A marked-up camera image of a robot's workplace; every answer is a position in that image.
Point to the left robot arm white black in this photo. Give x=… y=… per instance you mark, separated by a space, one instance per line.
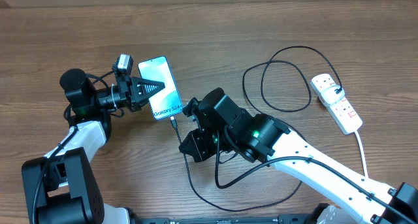
x=60 y=186

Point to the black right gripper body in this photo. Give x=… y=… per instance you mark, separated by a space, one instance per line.
x=221 y=147

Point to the white power strip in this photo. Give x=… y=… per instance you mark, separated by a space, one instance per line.
x=342 y=112

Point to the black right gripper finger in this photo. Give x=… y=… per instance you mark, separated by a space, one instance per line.
x=201 y=145
x=191 y=109

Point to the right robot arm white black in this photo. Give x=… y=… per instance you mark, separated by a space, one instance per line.
x=364 y=200

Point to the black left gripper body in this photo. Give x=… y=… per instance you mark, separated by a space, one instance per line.
x=125 y=91

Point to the white charger plug adapter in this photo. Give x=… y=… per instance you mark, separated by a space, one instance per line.
x=331 y=95

